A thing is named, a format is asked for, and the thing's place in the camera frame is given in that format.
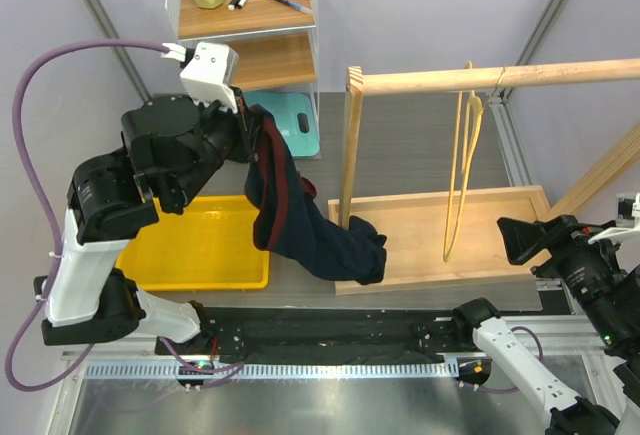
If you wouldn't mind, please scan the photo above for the wooden clothes rack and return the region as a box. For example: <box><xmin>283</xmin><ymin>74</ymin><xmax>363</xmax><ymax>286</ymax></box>
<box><xmin>329</xmin><ymin>59</ymin><xmax>639</xmax><ymax>295</ymax></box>

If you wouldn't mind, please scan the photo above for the yellow clothes hanger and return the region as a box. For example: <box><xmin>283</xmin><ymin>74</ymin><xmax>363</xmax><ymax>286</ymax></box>
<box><xmin>442</xmin><ymin>89</ymin><xmax>485</xmax><ymax>263</ymax></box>

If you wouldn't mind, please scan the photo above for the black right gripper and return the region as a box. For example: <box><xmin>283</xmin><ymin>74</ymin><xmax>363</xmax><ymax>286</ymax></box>
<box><xmin>496</xmin><ymin>207</ymin><xmax>636</xmax><ymax>344</ymax></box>

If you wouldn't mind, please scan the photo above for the white slotted cable duct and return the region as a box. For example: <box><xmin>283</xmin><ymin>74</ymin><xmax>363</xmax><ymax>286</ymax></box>
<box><xmin>84</xmin><ymin>358</ymin><xmax>459</xmax><ymax>381</ymax></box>

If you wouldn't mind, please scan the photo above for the yellow plastic tray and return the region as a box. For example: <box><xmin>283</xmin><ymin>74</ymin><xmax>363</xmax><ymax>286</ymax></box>
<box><xmin>116</xmin><ymin>195</ymin><xmax>270</xmax><ymax>292</ymax></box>

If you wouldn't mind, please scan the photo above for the teal cutting board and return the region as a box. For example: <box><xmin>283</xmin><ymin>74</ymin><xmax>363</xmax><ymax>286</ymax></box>
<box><xmin>245</xmin><ymin>91</ymin><xmax>320</xmax><ymax>158</ymax></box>

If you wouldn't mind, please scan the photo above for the blue pen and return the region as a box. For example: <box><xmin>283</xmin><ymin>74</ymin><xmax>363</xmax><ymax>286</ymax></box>
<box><xmin>273</xmin><ymin>0</ymin><xmax>313</xmax><ymax>15</ymax></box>

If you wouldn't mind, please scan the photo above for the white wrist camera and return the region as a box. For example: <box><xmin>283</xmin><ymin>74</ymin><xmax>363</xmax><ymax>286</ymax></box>
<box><xmin>162</xmin><ymin>42</ymin><xmax>239</xmax><ymax>113</ymax></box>
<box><xmin>588</xmin><ymin>193</ymin><xmax>639</xmax><ymax>245</ymax></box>

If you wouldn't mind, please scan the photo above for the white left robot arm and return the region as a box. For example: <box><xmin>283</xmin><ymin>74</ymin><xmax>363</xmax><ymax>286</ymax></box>
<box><xmin>34</xmin><ymin>87</ymin><xmax>262</xmax><ymax>355</ymax></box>

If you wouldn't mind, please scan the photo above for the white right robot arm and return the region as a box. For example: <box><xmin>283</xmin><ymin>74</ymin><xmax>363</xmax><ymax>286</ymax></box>
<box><xmin>451</xmin><ymin>215</ymin><xmax>639</xmax><ymax>434</ymax></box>

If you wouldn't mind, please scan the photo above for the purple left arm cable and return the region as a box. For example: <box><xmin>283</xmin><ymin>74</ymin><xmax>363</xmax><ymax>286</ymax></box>
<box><xmin>4</xmin><ymin>39</ymin><xmax>246</xmax><ymax>394</ymax></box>

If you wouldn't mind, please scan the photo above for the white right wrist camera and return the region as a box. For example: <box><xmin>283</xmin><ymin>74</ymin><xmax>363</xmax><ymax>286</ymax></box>
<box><xmin>588</xmin><ymin>193</ymin><xmax>639</xmax><ymax>245</ymax></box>

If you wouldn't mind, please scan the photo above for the navy maroon tank top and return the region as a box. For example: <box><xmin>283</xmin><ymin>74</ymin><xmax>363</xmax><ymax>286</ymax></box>
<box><xmin>244</xmin><ymin>105</ymin><xmax>387</xmax><ymax>285</ymax></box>

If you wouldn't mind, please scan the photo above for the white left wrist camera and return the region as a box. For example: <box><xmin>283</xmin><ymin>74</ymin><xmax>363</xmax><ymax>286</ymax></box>
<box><xmin>162</xmin><ymin>42</ymin><xmax>239</xmax><ymax>113</ymax></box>

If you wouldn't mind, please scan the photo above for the white wire shelf unit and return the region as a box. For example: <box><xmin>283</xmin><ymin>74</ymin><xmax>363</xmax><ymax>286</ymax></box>
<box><xmin>165</xmin><ymin>0</ymin><xmax>320</xmax><ymax>143</ymax></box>

